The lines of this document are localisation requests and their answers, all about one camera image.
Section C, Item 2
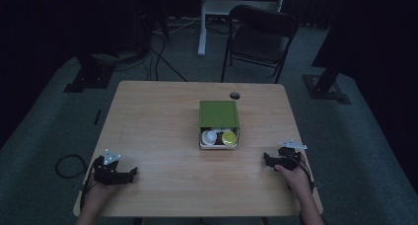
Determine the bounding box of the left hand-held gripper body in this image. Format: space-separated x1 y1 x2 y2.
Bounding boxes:
93 148 132 187

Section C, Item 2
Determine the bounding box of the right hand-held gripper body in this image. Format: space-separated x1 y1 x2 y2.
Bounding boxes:
275 138 309 172

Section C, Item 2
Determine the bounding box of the person's left hand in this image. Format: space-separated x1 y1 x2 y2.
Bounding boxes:
80 182 118 216

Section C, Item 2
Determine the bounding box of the person's right hand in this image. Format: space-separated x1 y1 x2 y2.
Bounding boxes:
273 164 314 200

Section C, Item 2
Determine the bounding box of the yellow lidded jar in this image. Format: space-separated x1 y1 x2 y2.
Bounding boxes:
221 130 238 147

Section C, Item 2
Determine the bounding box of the white open box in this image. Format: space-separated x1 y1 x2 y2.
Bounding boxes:
198 125 242 151

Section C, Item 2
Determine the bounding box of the white cup in box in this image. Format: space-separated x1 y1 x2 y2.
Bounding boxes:
201 129 219 146

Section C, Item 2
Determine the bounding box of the green box lid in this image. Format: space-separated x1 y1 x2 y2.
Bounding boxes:
198 100 242 130

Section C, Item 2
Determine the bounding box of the black stand base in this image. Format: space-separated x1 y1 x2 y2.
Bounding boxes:
302 65 352 106
63 51 116 94

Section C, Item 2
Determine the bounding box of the black folding chair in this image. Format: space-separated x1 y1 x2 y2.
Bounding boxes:
220 4 301 85

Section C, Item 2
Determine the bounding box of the coiled black cable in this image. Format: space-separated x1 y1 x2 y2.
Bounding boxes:
54 154 88 180

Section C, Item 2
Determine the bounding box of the black floor cable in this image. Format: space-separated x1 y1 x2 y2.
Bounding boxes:
144 31 189 83

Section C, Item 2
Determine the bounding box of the white floor cable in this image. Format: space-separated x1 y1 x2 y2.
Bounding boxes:
152 17 203 36

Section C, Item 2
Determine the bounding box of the white desk frame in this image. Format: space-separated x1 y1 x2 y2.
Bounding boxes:
197 0 288 57

